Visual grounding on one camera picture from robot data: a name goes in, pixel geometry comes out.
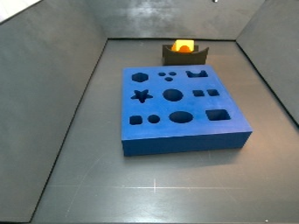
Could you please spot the yellow arch block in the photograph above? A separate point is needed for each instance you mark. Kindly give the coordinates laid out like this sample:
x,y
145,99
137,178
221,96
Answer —
x,y
183,46

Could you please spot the black curved fixture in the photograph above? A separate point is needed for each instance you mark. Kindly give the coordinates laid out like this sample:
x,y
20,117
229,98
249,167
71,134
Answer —
x,y
184,58

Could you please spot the blue foam shape board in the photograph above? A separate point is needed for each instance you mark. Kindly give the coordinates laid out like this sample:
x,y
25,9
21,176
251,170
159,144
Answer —
x,y
176,110

